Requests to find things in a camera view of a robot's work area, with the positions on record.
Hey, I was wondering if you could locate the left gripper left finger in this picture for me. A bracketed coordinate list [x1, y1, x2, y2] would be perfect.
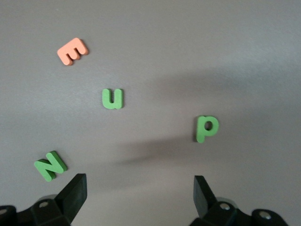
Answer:
[0, 173, 88, 226]

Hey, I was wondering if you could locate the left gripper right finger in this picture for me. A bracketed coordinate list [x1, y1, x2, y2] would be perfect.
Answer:
[188, 175, 289, 226]

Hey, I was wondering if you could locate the green letter N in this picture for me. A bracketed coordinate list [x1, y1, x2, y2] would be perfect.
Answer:
[34, 150, 68, 182]

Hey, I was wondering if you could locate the green letter p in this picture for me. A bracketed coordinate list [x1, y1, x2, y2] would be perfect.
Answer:
[194, 115, 220, 144]

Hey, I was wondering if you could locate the green letter u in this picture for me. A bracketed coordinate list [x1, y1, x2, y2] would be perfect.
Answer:
[102, 88, 125, 110]

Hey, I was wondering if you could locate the orange letter E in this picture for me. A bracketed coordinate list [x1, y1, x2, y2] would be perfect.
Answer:
[57, 37, 90, 66]

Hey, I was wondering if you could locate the table cover sheet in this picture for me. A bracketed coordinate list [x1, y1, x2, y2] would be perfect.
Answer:
[0, 0, 301, 226]

